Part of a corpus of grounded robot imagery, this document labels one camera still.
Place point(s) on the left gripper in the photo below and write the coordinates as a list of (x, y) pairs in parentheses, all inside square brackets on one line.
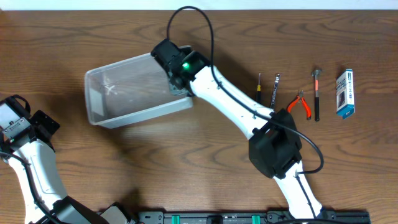
[(42, 122)]

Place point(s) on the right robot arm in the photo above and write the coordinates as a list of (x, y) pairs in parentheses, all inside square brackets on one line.
[(274, 142)]

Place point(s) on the black yellow screwdriver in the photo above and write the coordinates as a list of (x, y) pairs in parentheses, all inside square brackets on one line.
[(258, 90)]

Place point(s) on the blue white cardboard box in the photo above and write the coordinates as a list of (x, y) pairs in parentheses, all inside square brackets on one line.
[(345, 105)]

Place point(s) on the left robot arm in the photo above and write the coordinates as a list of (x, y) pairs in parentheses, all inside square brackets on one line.
[(26, 147)]

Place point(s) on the small hammer black orange handle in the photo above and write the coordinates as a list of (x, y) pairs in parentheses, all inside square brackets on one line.
[(315, 74)]

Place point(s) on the clear plastic container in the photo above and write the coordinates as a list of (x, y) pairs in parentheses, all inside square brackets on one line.
[(130, 91)]

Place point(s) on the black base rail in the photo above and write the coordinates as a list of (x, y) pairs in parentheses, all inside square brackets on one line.
[(270, 217)]

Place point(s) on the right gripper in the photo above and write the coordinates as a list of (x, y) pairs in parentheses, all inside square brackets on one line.
[(170, 74)]

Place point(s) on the silver wrench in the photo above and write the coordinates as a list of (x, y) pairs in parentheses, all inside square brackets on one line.
[(274, 91)]

